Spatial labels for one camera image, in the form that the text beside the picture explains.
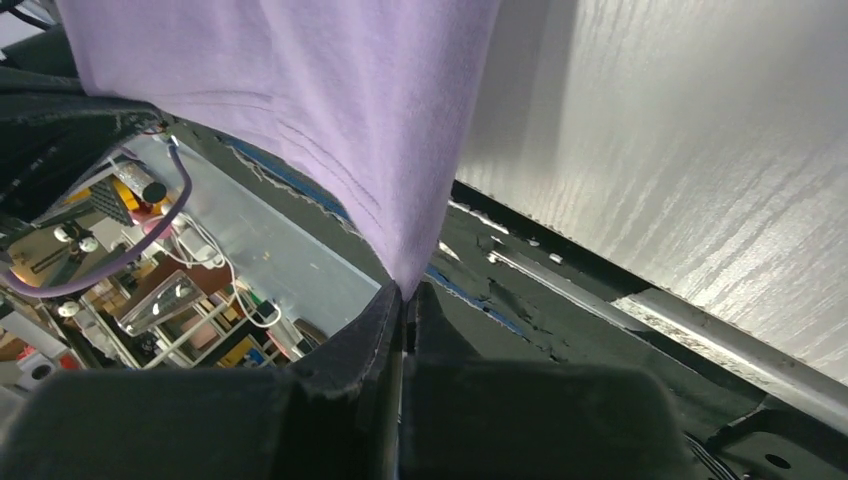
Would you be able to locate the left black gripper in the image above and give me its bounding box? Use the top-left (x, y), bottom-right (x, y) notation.
top-left (1, 26), bottom-right (161, 222)

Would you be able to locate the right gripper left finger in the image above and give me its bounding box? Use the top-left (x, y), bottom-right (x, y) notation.
top-left (1, 283), bottom-right (403, 479)

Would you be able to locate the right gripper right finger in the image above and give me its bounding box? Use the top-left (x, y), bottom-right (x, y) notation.
top-left (402, 283), bottom-right (695, 479)

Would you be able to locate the purple t shirt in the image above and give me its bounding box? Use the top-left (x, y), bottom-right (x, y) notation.
top-left (58, 0), bottom-right (500, 298)

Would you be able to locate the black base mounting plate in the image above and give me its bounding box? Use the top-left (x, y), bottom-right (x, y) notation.
top-left (172, 119), bottom-right (848, 480)

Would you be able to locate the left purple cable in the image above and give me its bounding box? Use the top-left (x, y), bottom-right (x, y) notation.
top-left (0, 142), bottom-right (195, 299)

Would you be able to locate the aluminium frame rail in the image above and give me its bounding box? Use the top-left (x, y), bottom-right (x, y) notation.
top-left (449, 200), bottom-right (847, 430)

